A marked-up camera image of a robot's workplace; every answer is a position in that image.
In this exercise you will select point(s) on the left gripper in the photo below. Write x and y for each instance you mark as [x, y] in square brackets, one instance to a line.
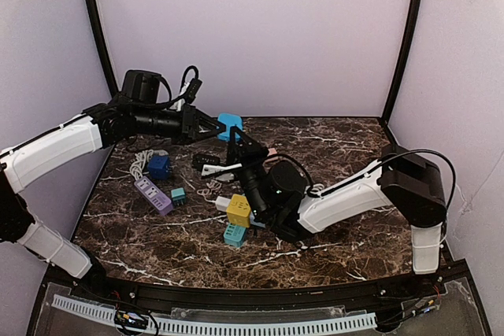
[189, 124]

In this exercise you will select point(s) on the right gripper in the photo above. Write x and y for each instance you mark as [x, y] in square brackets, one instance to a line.
[244, 159]

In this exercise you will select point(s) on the blue square socket adapter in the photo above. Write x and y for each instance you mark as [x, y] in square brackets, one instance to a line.
[229, 120]

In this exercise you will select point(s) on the white usb charger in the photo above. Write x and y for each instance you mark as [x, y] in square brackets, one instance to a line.
[222, 203]

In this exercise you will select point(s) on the yellow cube socket adapter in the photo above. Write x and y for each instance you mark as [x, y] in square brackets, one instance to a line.
[238, 211]

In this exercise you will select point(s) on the light blue charger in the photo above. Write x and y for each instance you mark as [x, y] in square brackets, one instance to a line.
[257, 224]

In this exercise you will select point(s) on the teal power strip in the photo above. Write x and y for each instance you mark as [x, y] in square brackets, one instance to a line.
[234, 235]

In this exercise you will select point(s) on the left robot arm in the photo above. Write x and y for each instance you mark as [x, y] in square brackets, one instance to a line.
[134, 110]

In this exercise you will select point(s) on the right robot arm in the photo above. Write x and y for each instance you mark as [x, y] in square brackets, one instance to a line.
[284, 199]

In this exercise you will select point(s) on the small teal plug adapter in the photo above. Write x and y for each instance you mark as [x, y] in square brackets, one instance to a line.
[178, 196]

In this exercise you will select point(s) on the dark blue cube adapter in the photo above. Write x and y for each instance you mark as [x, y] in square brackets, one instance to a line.
[159, 167]

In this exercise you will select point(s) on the purple power strip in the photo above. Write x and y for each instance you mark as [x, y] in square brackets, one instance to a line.
[156, 197]

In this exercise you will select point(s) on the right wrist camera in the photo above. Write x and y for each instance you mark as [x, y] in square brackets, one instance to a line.
[210, 167]

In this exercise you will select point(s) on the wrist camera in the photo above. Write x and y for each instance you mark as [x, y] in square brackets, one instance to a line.
[210, 167]
[189, 87]

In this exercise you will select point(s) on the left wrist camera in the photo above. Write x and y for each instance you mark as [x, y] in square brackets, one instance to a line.
[189, 87]

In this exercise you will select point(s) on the white slotted cable duct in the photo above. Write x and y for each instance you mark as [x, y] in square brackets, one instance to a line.
[181, 321]

